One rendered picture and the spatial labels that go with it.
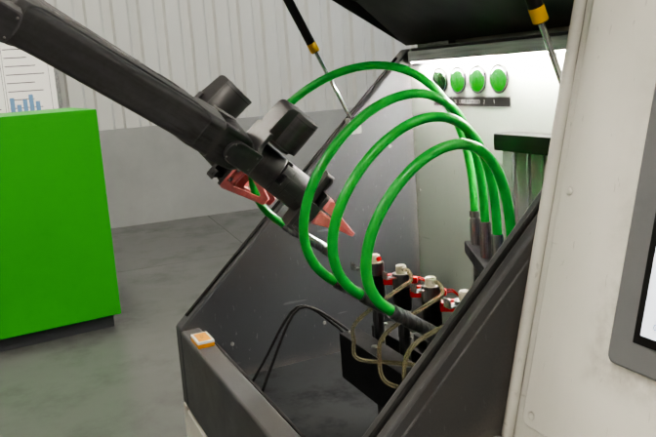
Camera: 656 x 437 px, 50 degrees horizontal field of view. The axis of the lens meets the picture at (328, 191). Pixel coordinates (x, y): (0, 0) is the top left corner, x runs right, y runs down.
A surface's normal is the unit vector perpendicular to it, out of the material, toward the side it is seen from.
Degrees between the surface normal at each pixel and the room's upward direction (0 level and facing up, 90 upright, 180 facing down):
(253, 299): 90
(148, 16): 90
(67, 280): 90
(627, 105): 76
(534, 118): 90
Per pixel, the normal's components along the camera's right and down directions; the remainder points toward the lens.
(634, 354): -0.89, -0.11
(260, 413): -0.07, -0.98
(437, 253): -0.90, 0.13
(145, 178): 0.36, 0.13
